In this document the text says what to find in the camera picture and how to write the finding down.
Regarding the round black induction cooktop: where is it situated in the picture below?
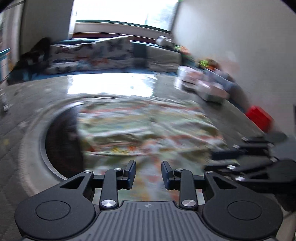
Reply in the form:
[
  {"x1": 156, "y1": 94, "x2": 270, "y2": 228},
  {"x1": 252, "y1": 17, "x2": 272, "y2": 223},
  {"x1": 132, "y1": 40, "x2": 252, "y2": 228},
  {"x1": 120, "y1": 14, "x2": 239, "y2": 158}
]
[{"x1": 45, "y1": 105, "x2": 84, "y2": 180}]

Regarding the pastel printed child's garment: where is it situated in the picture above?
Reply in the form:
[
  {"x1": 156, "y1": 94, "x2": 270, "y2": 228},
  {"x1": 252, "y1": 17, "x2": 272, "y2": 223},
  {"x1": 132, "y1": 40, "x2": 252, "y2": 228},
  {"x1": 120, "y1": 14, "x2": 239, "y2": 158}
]
[{"x1": 77, "y1": 97, "x2": 228, "y2": 202}]

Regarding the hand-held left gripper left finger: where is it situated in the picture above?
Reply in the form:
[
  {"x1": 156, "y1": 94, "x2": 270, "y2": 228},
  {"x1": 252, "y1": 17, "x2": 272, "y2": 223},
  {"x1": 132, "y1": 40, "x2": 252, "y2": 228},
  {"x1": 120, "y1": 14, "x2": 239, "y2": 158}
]
[{"x1": 60, "y1": 160, "x2": 137, "y2": 208}]

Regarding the red box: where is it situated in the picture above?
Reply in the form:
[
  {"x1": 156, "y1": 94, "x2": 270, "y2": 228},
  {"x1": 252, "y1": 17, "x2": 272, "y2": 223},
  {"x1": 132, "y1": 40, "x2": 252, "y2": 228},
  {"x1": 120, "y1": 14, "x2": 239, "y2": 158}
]
[{"x1": 245, "y1": 105, "x2": 274, "y2": 132}]

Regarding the teal cabinet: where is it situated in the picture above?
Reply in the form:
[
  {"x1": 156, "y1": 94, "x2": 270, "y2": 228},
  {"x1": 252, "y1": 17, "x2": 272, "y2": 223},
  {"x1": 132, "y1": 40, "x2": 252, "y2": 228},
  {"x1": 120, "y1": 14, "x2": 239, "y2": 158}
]
[{"x1": 0, "y1": 47, "x2": 12, "y2": 77}]

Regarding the plain grey pillow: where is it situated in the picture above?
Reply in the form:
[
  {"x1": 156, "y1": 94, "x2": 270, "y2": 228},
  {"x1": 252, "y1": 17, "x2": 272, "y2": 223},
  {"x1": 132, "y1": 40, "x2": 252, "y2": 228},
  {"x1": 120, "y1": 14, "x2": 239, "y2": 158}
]
[{"x1": 146, "y1": 45, "x2": 182, "y2": 72}]

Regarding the black and white plush toy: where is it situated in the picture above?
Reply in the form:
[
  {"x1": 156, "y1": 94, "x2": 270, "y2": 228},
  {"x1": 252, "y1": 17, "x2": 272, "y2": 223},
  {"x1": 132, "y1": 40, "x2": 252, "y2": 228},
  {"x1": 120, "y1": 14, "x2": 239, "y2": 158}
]
[{"x1": 155, "y1": 36, "x2": 174, "y2": 47}]

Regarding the green framed window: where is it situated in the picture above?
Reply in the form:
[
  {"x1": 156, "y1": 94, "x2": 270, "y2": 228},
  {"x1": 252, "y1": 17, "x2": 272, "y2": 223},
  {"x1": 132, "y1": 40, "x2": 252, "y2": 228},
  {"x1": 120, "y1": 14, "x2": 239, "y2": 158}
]
[{"x1": 68, "y1": 0, "x2": 179, "y2": 34}]

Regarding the large butterfly print pillow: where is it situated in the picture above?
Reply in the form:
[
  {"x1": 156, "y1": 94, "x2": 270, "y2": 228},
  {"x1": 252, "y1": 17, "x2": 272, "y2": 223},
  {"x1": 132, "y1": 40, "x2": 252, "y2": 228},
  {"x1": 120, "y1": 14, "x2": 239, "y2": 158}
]
[{"x1": 102, "y1": 36, "x2": 133, "y2": 70}]

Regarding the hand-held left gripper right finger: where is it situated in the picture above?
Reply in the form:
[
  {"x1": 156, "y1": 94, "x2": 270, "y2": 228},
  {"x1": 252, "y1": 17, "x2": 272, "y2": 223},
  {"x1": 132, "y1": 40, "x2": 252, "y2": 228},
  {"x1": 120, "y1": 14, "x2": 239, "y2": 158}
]
[{"x1": 161, "y1": 160, "x2": 237, "y2": 209}]

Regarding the blue sofa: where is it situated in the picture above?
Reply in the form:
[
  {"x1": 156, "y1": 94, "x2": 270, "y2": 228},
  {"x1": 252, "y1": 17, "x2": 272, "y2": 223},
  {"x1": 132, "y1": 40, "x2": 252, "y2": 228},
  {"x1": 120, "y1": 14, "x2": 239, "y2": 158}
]
[{"x1": 7, "y1": 38, "x2": 245, "y2": 114}]

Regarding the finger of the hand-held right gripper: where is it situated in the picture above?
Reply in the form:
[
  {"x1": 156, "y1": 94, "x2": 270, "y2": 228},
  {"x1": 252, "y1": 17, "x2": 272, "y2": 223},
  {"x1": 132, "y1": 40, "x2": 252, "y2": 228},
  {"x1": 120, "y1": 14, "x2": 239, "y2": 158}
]
[
  {"x1": 233, "y1": 132, "x2": 288, "y2": 151},
  {"x1": 203, "y1": 149, "x2": 275, "y2": 183}
]

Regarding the clear plastic storage box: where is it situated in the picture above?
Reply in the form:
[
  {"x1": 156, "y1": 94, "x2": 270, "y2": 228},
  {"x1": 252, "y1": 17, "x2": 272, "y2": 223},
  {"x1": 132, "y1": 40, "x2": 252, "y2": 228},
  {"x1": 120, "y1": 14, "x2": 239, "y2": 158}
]
[{"x1": 203, "y1": 68, "x2": 234, "y2": 88}]

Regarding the pink white tissue pack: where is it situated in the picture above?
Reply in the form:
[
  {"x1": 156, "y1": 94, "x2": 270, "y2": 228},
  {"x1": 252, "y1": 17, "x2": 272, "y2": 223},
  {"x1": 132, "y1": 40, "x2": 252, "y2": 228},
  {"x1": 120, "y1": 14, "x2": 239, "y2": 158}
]
[
  {"x1": 177, "y1": 65, "x2": 204, "y2": 84},
  {"x1": 195, "y1": 80, "x2": 228, "y2": 103}
]

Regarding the silver pen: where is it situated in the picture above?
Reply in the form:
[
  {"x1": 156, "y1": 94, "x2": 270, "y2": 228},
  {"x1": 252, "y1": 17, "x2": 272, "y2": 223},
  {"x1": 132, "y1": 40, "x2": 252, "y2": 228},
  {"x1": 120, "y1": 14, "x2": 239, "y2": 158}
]
[{"x1": 0, "y1": 88, "x2": 10, "y2": 113}]

